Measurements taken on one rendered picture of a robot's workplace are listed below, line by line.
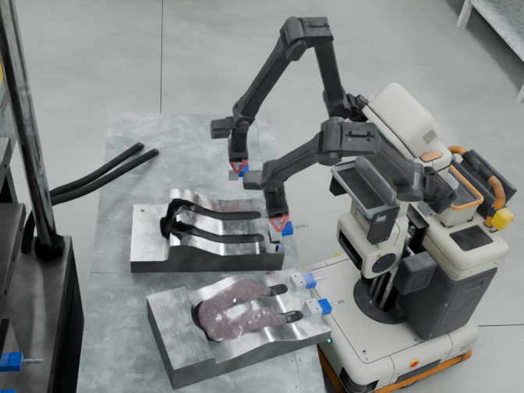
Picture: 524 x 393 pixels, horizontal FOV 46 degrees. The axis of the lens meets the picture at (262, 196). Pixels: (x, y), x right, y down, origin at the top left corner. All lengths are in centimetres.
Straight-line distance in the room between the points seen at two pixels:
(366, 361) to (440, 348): 35
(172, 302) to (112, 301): 23
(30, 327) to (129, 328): 29
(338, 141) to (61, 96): 296
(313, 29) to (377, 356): 139
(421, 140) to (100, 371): 116
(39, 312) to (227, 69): 291
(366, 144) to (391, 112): 43
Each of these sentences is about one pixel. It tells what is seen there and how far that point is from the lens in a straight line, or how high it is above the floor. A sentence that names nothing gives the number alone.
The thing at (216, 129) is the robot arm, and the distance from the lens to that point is 206.
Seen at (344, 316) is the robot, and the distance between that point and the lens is 268.
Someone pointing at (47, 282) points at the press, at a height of 79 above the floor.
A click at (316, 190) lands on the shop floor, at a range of 360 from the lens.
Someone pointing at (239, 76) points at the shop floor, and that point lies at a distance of 448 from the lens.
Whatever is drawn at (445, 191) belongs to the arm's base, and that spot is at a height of 121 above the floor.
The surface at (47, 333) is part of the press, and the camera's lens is 198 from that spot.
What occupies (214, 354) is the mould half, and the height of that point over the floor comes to 87.
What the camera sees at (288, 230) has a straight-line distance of 203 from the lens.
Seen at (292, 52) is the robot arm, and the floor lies 152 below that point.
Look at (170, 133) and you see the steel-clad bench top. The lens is 259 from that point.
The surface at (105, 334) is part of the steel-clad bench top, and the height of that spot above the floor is 80.
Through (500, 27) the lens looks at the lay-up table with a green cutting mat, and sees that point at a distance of 535.
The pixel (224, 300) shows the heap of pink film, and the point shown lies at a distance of 187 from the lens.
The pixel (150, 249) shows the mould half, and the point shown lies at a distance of 205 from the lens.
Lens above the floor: 239
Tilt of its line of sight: 43 degrees down
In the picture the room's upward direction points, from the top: 8 degrees clockwise
